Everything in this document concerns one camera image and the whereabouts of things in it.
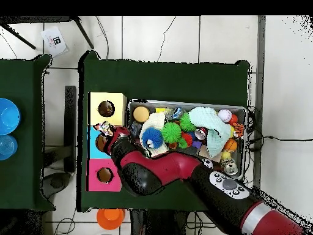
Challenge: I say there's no mint knitted cloth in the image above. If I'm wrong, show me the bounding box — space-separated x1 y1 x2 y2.
188 106 232 159

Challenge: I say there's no cream knitted cloth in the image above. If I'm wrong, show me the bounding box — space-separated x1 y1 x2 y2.
139 111 169 157

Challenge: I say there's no translucent blue plastic cup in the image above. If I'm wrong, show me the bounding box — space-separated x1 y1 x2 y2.
0 134 18 162

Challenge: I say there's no shallow wire mesh bin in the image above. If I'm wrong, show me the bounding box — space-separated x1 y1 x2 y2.
125 99 248 182

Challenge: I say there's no black power cable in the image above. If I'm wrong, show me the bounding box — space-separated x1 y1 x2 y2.
246 135 313 151

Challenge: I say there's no blue fuzzy ball with eyes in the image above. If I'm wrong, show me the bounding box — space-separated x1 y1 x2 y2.
141 127 164 149

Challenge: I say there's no grey round base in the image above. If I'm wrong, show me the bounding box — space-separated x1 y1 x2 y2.
41 172 72 199

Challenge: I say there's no black tripod stand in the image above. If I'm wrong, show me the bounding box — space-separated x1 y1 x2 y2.
0 16 95 50

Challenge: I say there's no white printed card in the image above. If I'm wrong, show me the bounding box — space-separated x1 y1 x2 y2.
40 25 68 58

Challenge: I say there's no blue plastic bowl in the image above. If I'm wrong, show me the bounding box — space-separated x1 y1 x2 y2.
0 97 22 136

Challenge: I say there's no white baseball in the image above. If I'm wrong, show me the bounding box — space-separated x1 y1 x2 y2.
217 108 232 123

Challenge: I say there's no green spiky rubber ball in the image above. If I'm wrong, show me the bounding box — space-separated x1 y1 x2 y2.
179 112 196 133
161 121 182 144

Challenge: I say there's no green cloth covered side table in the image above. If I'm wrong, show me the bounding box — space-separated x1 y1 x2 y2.
0 54 56 212

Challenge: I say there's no black flat panel stand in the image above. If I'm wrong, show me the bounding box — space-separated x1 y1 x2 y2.
64 85 77 173

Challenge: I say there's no orange round sponge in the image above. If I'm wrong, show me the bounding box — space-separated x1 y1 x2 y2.
132 105 150 123

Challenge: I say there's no dark green tablecloth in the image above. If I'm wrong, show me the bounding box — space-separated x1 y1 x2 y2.
76 50 251 212

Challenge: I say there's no orange plastic cone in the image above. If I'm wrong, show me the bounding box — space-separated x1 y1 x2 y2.
96 208 126 231

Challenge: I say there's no wooden box with three holes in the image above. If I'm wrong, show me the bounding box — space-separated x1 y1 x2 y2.
87 91 128 192

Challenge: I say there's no orange toy basketball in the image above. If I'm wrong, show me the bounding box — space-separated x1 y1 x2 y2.
223 138 238 152

